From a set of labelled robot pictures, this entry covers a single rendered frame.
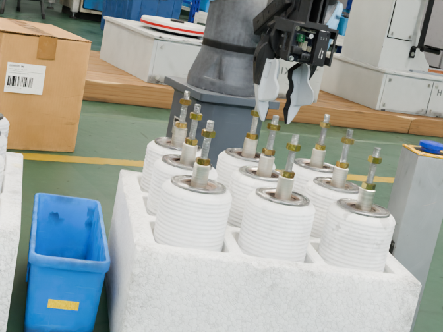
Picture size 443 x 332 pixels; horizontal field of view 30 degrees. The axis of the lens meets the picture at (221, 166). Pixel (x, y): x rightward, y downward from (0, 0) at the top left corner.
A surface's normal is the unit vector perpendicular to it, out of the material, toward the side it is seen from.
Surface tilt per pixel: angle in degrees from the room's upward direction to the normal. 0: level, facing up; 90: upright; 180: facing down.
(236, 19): 92
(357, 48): 90
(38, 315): 92
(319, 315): 90
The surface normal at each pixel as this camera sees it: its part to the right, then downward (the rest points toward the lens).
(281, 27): -0.91, -0.09
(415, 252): 0.17, 0.25
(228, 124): 0.46, 0.29
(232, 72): 0.27, -0.04
